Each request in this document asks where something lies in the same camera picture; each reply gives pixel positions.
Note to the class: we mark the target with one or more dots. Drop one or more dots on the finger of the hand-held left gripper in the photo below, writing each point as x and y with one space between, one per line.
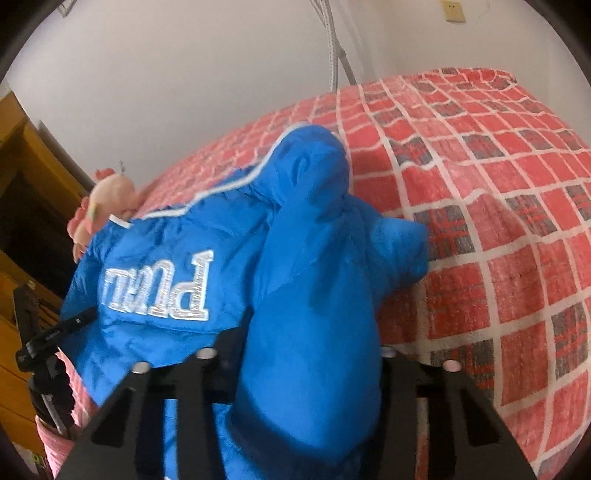
64 328

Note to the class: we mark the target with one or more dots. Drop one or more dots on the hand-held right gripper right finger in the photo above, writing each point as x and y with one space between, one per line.
401 392

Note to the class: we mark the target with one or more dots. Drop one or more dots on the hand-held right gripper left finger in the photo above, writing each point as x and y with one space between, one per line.
194 392

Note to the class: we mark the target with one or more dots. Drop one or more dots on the blue puffer jacket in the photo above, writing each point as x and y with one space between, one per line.
295 286

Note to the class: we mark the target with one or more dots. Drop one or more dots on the pink plush toy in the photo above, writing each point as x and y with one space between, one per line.
111 198

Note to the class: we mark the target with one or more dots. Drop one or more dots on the wooden door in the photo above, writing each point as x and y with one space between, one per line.
27 175

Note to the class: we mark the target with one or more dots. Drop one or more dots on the red checked bed cover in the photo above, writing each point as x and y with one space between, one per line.
498 194

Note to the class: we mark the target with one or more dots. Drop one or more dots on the yellow wall socket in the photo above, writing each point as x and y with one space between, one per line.
453 10

